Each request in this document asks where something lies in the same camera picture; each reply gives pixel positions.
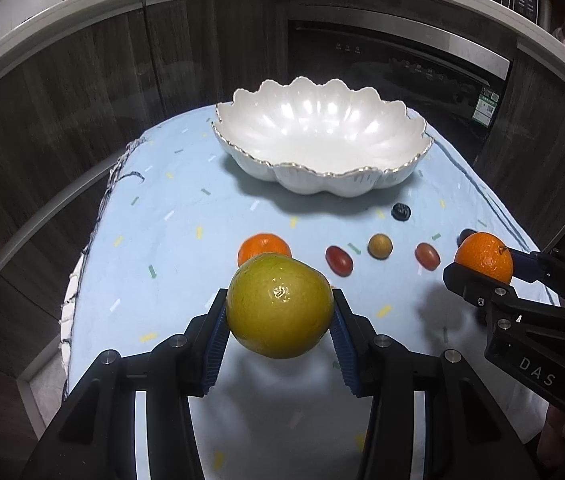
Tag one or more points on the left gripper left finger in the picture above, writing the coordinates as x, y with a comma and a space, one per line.
182, 366

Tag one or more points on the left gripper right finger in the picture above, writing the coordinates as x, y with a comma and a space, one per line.
378, 367

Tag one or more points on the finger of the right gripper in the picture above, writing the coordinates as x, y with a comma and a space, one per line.
488, 296
548, 268

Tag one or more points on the large orange mandarin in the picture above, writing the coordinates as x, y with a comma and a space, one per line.
484, 253

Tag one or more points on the green round fruit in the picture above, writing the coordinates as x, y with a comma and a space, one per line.
278, 307

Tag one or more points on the tan longan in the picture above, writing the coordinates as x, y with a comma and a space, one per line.
380, 246

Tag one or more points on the small orange mandarin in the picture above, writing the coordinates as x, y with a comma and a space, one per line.
260, 244

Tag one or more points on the dark plum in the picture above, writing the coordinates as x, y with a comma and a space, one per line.
464, 234

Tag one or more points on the right human hand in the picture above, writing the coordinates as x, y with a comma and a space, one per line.
551, 445

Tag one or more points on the light blue confetti cloth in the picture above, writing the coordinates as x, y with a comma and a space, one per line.
181, 220

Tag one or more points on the dark blueberry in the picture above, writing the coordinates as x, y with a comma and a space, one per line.
401, 212

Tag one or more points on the black built-in dishwasher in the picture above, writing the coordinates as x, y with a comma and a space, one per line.
453, 82

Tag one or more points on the white scalloped ceramic bowl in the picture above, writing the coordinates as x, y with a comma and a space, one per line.
321, 138

